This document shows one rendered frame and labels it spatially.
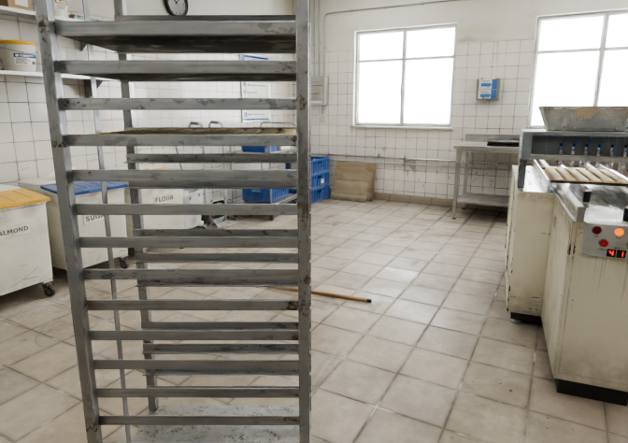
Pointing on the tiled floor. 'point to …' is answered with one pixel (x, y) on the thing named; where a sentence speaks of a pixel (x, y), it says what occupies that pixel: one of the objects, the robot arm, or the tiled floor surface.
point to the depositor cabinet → (530, 244)
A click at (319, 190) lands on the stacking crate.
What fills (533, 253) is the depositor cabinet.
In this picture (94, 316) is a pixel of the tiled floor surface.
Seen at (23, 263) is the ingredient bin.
